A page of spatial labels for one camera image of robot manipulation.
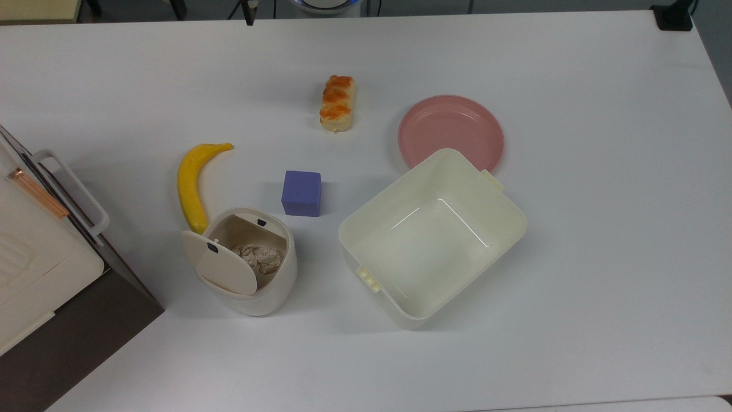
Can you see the bread with orange topping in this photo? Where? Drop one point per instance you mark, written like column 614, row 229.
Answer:
column 337, row 104

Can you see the beige wooden desk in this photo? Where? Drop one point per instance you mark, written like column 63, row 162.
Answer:
column 37, row 8

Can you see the yellow banana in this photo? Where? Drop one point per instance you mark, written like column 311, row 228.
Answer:
column 190, row 191

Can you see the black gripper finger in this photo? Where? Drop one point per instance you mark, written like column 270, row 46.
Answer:
column 178, row 8
column 249, row 11

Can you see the purple cube block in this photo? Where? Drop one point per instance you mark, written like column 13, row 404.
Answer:
column 301, row 193

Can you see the pink round plate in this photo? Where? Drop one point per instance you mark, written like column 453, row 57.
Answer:
column 446, row 129

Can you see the cream square plastic container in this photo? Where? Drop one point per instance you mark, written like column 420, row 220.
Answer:
column 434, row 246

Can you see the white paper ball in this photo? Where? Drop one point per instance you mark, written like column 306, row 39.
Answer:
column 247, row 253

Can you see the black camera stand with clamp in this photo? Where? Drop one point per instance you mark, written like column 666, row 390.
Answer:
column 673, row 17

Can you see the cream flip-lid trash bin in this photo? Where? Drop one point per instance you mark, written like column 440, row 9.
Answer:
column 269, row 289

